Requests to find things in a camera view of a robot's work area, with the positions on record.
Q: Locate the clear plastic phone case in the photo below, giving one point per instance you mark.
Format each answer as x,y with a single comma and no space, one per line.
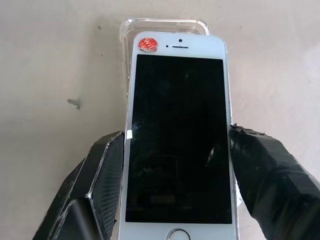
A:
165,26

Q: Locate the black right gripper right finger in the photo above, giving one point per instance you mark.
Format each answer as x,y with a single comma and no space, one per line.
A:
275,185

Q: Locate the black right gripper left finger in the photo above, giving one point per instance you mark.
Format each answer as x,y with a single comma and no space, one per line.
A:
95,190

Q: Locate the round red sticker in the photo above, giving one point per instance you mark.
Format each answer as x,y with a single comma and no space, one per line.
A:
148,45

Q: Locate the white smartphone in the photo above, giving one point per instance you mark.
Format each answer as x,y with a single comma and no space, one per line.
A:
178,140

